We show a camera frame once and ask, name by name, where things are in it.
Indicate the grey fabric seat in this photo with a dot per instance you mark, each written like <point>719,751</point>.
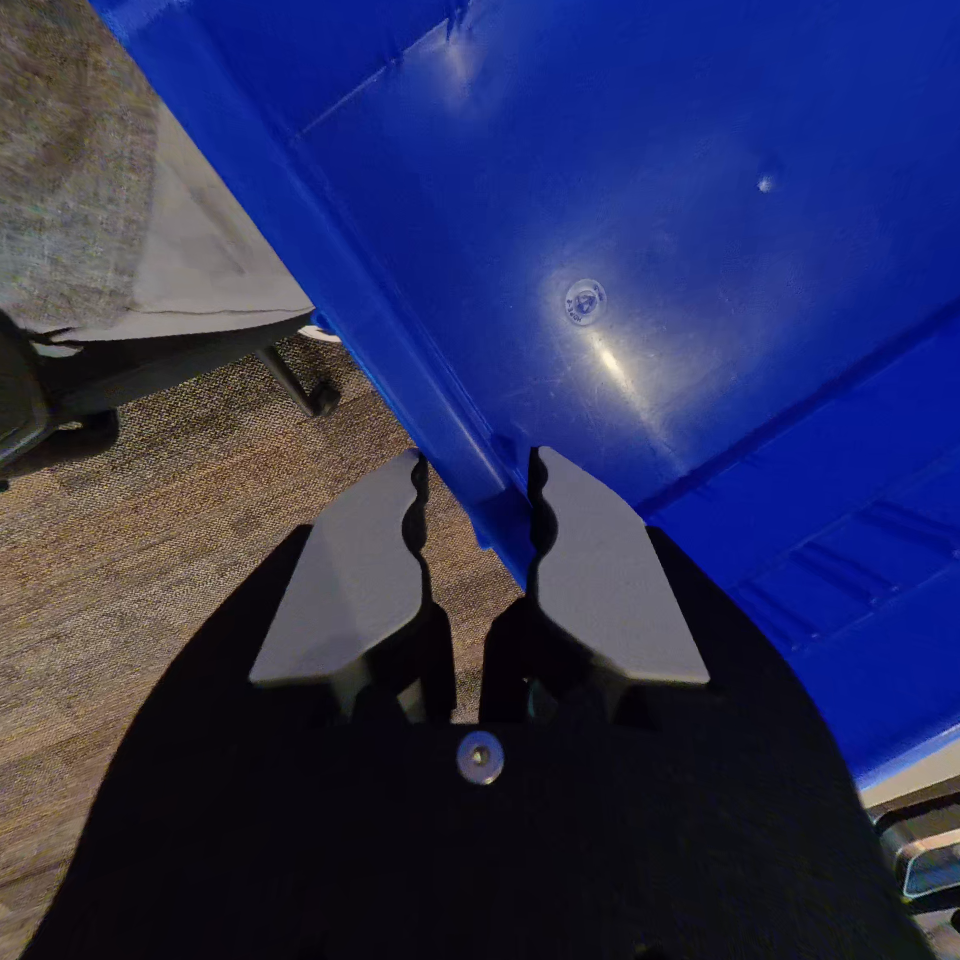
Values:
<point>202,247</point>

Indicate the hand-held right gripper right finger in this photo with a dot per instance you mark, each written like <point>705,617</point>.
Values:
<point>607,592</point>

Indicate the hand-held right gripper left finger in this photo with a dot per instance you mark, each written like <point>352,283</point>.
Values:
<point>345,600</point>

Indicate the blue plastic bin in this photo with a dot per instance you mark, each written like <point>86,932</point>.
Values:
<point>637,187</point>

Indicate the dark chair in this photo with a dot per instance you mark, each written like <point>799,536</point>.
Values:
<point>45,405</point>

